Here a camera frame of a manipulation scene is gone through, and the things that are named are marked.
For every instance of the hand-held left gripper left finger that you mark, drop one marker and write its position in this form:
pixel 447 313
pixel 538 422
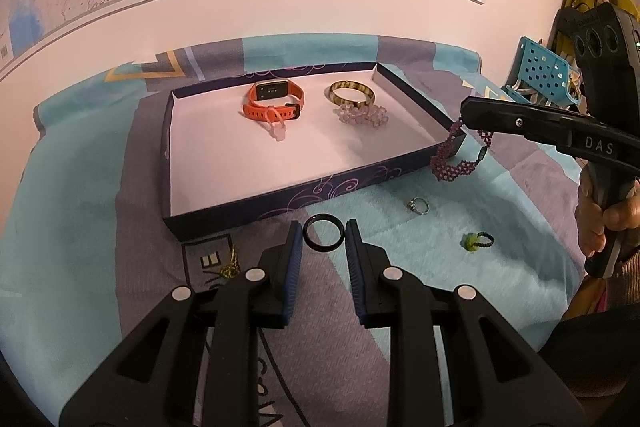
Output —
pixel 295 277

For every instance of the orange smart watch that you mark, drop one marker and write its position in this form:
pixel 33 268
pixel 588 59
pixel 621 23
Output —
pixel 270 92

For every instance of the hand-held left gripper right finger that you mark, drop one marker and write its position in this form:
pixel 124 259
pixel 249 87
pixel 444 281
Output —
pixel 354 277

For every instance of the dark blue cardboard box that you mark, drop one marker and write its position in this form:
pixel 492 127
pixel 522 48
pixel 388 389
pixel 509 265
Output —
pixel 250 167

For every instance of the green beaded charm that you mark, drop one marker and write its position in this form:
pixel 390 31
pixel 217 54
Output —
pixel 230 271

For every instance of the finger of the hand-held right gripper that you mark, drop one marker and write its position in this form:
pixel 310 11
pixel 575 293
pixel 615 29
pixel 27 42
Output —
pixel 515 127
pixel 525 109

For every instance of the person's right hand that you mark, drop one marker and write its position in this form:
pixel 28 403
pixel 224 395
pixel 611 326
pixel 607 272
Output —
pixel 587 227

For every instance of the teal grey printed bedsheet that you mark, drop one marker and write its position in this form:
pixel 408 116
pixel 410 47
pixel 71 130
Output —
pixel 75 207

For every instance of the tortoiseshell bangle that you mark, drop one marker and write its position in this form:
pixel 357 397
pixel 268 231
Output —
pixel 350 103

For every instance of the teal perforated plastic chair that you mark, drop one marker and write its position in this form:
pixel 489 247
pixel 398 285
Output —
pixel 542 67

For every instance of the dark cloth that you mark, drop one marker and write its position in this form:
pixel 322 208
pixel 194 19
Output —
pixel 590 357

